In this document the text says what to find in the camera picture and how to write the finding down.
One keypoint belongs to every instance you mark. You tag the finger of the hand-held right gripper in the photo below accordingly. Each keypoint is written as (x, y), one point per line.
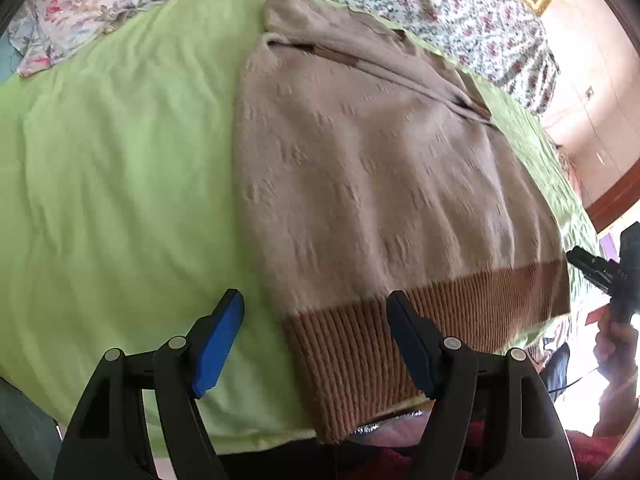
(590, 265)

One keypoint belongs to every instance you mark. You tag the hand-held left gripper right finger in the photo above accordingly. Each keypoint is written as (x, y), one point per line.
(411, 347)

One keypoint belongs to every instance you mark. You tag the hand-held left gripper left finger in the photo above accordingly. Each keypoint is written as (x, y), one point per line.
(219, 347)

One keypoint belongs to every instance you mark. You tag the beige knit sweater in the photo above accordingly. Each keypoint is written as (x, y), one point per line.
(375, 185)

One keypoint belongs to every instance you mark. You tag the person's right forearm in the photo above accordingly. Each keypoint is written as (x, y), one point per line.
(617, 405)

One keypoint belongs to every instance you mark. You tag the person's right hand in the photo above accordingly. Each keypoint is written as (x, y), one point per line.
(617, 345)

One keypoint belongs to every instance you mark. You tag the brown wooden trim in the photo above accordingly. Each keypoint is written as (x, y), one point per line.
(617, 192)

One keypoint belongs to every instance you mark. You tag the person's dark red clothing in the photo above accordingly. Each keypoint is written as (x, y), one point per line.
(590, 452)

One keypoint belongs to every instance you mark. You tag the light green bed sheet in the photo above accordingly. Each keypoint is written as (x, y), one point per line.
(125, 185)

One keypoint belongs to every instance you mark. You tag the small-flower print quilt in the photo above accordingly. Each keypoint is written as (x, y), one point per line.
(440, 10)

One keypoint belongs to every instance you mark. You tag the teal floral pillow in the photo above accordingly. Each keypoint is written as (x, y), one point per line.
(7, 60)

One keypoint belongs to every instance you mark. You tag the pink floral ruffled pillow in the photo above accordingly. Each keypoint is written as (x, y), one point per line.
(75, 10)

